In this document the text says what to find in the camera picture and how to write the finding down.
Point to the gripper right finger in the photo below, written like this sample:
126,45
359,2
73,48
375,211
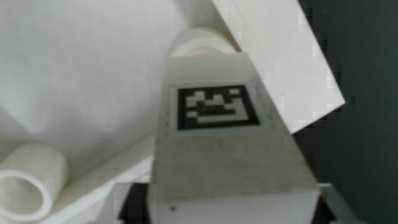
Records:
338,205

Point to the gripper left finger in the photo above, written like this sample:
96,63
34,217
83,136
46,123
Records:
130,204

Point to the white square table top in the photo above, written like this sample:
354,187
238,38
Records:
83,49

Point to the white U-shaped fence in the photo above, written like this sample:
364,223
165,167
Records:
274,36

